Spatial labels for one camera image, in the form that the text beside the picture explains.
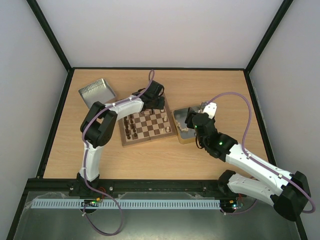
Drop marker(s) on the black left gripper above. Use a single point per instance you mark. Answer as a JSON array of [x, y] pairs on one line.
[[161, 104]]

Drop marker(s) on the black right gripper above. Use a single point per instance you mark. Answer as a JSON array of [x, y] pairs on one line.
[[189, 117]]

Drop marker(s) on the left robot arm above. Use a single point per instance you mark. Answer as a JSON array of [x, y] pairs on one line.
[[97, 130]]

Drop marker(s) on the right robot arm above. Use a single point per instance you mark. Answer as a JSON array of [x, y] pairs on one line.
[[288, 193]]

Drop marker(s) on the pile of light chess pieces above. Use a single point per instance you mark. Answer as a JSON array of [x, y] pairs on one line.
[[180, 127]]

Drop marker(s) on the wooden chess board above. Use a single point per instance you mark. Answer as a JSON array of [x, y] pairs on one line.
[[150, 126]]

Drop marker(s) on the row of dark chess pieces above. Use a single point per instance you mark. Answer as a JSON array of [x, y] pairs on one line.
[[130, 129]]

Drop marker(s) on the gold tin box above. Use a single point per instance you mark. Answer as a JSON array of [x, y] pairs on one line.
[[183, 137]]

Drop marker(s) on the silver embossed tin lid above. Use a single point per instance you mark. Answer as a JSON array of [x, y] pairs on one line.
[[97, 91]]

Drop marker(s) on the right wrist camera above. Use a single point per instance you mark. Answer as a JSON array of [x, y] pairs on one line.
[[210, 108]]

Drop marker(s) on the light blue cable duct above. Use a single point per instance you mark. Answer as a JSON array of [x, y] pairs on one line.
[[128, 204]]

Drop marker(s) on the black enclosure frame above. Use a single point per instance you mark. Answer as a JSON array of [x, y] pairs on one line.
[[285, 5]]

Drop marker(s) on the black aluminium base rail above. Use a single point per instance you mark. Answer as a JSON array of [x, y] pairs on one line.
[[116, 187]]

